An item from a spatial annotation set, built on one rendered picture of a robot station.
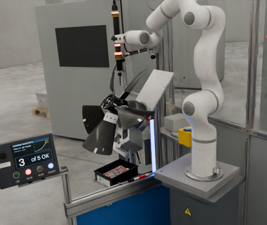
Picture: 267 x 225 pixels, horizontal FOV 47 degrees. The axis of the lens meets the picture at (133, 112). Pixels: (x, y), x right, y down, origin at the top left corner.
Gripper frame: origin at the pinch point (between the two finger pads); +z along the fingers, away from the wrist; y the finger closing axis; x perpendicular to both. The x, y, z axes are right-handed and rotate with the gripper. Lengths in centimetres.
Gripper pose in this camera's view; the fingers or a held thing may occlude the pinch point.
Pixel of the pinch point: (117, 38)
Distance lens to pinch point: 196.2
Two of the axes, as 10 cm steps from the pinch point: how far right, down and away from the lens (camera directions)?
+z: -5.0, -2.1, 8.4
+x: -0.6, -9.6, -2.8
